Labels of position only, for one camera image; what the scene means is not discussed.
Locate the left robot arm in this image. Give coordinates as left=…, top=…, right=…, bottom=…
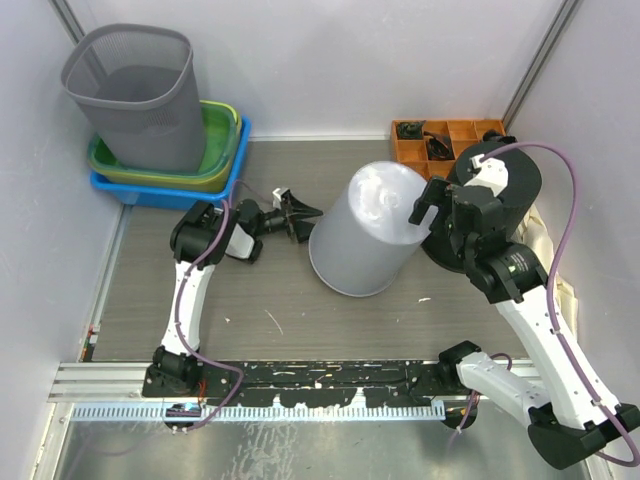
left=145, top=188, right=323, bottom=396

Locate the cream cloth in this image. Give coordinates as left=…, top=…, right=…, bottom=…
left=513, top=205, right=579, bottom=336

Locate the aluminium rail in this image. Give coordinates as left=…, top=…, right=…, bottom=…
left=47, top=358, right=594, bottom=404

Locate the grey mesh waste basket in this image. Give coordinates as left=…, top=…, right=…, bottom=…
left=61, top=23, right=206, bottom=173

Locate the orange compartment tray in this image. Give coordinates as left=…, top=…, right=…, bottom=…
left=391, top=119, right=506, bottom=179

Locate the green plastic tub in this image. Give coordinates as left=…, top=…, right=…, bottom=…
left=87, top=100, right=242, bottom=178

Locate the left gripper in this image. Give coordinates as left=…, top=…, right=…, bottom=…
left=254, top=194, right=325, bottom=243

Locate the black part in tray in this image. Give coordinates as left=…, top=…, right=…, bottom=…
left=396, top=121, right=424, bottom=140
left=482, top=129, right=505, bottom=143
left=424, top=131, right=454, bottom=161

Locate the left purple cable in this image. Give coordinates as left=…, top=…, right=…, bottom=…
left=177, top=179, right=276, bottom=432

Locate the light grey round bucket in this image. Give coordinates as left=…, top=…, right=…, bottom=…
left=308, top=161, right=437, bottom=297

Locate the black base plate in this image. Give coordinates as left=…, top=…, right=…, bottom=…
left=142, top=360, right=470, bottom=408

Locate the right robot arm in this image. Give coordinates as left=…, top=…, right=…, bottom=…
left=409, top=176, right=639, bottom=470

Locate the white cable duct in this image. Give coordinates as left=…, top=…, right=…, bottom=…
left=70, top=398, right=446, bottom=423

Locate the black ribbed bin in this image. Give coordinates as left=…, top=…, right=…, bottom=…
left=422, top=142, right=544, bottom=274

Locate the yellow-green plastic tub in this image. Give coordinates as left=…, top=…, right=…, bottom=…
left=89, top=119, right=243, bottom=195

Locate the blue plastic tub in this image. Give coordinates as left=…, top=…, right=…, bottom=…
left=89, top=115, right=252, bottom=211

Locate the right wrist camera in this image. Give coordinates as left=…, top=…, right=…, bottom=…
left=465, top=155, right=509, bottom=197

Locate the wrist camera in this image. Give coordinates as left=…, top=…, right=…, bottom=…
left=465, top=155, right=509, bottom=197
left=272, top=187, right=291, bottom=209

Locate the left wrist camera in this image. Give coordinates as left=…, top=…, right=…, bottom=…
left=272, top=187, right=291, bottom=209

